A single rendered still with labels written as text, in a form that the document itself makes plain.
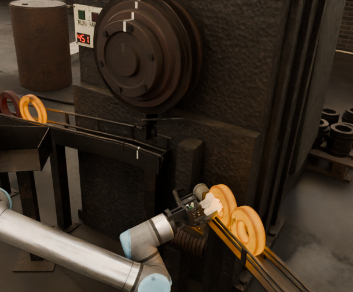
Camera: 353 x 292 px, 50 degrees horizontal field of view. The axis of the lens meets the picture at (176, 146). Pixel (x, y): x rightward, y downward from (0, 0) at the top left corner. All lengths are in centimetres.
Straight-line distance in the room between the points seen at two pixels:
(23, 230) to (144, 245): 36
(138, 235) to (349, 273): 140
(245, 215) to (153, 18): 75
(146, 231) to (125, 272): 17
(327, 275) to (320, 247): 21
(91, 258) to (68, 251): 6
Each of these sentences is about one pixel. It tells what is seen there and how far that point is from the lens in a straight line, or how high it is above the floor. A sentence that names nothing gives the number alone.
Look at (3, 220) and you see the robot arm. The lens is 116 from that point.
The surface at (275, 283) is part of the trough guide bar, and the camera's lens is 111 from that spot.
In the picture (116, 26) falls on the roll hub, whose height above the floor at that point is 123.
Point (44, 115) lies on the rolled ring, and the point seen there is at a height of 68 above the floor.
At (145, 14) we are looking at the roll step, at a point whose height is 128.
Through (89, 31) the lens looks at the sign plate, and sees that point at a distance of 184.
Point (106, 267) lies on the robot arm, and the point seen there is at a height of 70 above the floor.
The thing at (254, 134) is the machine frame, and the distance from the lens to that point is 149.
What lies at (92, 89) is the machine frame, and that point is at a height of 87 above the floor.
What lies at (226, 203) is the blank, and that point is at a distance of 128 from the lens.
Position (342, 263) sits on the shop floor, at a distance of 238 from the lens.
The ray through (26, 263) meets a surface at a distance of 219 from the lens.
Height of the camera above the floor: 150
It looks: 28 degrees down
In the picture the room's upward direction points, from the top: 3 degrees clockwise
